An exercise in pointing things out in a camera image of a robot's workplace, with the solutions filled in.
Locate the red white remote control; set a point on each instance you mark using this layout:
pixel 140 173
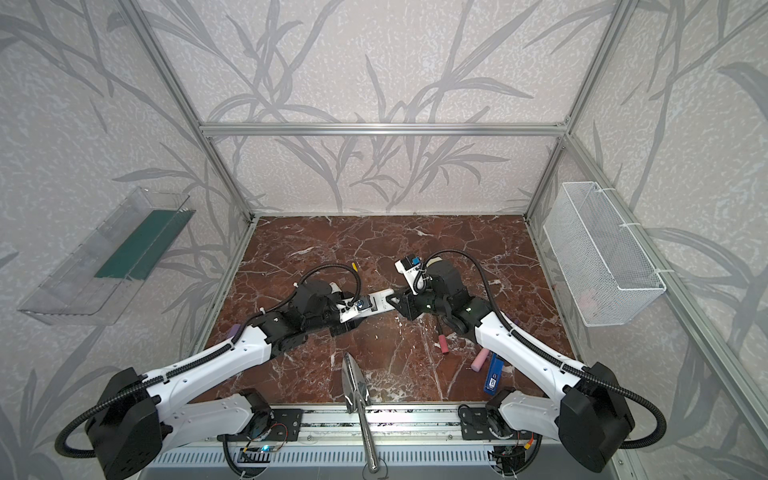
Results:
pixel 379 300

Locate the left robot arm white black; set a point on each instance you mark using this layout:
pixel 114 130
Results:
pixel 140 416

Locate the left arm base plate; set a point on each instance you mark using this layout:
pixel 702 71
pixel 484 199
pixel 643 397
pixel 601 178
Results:
pixel 282 425

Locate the red handled screwdriver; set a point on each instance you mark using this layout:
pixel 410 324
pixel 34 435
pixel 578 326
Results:
pixel 441 338

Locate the white wire basket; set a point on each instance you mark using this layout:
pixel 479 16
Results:
pixel 608 274

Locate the purple object left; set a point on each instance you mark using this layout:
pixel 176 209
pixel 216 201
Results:
pixel 233 331

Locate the blue lighter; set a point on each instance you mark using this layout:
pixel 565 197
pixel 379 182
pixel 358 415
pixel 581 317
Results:
pixel 494 374

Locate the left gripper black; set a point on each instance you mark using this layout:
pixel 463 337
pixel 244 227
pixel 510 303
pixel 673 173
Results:
pixel 335 309

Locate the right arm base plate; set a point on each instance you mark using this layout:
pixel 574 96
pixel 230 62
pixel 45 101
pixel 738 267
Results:
pixel 477 423

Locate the metal camera pole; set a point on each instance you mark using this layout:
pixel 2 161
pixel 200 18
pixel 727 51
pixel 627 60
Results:
pixel 357 399

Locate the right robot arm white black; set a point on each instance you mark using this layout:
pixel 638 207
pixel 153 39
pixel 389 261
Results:
pixel 582 407

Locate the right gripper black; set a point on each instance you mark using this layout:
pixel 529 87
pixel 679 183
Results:
pixel 408 302

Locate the clear plastic wall shelf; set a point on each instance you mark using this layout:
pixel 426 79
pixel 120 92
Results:
pixel 95 284

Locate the pink cylinder right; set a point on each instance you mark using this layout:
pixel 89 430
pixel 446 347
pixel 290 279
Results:
pixel 479 360

